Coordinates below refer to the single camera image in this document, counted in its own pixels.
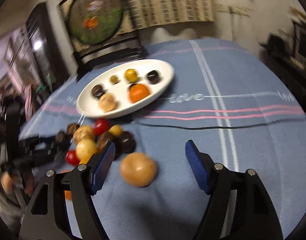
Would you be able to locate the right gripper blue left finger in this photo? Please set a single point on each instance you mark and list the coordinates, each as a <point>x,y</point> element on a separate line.
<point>46,216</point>

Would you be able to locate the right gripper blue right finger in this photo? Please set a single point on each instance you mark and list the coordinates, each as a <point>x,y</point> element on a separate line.
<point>254,214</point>

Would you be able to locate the orange mandarin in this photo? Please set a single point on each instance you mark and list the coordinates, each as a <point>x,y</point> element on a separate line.
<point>68,195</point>
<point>138,92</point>

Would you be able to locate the red cherry tomato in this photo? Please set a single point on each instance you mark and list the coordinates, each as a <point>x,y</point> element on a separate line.
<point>71,158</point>
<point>101,126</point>

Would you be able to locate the pale yellow spotted fruit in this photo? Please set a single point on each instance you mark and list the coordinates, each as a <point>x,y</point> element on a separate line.
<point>86,147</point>

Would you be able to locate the small yellow longan fruit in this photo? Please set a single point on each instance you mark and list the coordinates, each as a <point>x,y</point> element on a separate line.
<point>116,130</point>

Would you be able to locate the dark plum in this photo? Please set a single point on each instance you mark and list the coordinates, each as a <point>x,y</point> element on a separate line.
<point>127,142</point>
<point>153,77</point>
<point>98,91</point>

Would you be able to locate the tan smooth round fruit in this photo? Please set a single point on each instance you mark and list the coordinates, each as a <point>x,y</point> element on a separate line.
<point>138,169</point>

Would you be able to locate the small olive longan fruit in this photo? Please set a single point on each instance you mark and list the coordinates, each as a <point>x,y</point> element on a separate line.
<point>114,79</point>

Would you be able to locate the yellow green round fruit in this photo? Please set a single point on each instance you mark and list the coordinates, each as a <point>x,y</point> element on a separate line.
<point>131,75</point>

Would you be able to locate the smooth orange round fruit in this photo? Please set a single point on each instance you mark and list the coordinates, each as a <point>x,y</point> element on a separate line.
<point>85,159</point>

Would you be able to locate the grey knitted sleeve forearm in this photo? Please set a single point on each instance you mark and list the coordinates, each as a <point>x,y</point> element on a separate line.
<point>10,211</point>

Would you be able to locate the person left hand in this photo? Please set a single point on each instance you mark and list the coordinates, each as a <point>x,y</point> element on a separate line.
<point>8,181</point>

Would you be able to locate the dark wooden cabinet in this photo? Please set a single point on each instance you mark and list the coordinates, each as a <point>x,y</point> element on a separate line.
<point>51,66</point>

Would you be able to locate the blue checked tablecloth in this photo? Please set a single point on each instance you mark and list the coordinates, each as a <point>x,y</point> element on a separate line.
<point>236,110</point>

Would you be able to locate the white round plate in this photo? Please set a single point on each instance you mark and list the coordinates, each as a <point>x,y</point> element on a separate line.
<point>87,105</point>

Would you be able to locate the black framed embroidery screen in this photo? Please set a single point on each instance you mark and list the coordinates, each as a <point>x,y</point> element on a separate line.
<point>101,32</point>

